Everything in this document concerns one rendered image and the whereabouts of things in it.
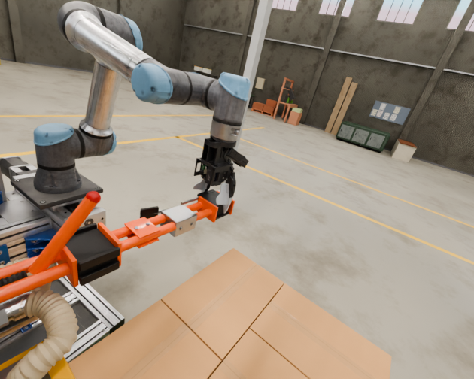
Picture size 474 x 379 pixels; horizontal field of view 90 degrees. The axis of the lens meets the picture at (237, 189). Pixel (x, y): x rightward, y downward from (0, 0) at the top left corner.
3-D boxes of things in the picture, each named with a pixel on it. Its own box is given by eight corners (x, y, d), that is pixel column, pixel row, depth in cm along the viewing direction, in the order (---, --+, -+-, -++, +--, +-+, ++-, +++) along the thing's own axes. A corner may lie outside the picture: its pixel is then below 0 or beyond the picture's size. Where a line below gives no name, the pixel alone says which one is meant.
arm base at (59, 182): (25, 181, 91) (22, 157, 87) (68, 173, 103) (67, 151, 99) (46, 198, 85) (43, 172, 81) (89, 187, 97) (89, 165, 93)
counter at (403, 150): (405, 156, 1172) (412, 142, 1143) (408, 162, 1006) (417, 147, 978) (390, 151, 1197) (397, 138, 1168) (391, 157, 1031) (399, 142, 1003)
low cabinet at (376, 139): (381, 148, 1213) (390, 132, 1179) (381, 153, 1057) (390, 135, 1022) (340, 135, 1295) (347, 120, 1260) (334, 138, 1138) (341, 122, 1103)
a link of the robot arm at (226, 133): (225, 118, 65) (248, 127, 61) (222, 134, 67) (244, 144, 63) (206, 117, 60) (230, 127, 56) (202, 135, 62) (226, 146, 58)
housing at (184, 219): (174, 238, 58) (177, 223, 57) (158, 225, 62) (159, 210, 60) (195, 228, 64) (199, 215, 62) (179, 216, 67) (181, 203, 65)
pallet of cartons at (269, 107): (278, 116, 1443) (281, 102, 1408) (270, 116, 1351) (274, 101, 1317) (256, 110, 1500) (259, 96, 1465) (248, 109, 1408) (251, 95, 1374)
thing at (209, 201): (213, 222, 68) (217, 207, 66) (195, 210, 71) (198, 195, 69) (232, 214, 74) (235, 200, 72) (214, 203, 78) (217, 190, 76)
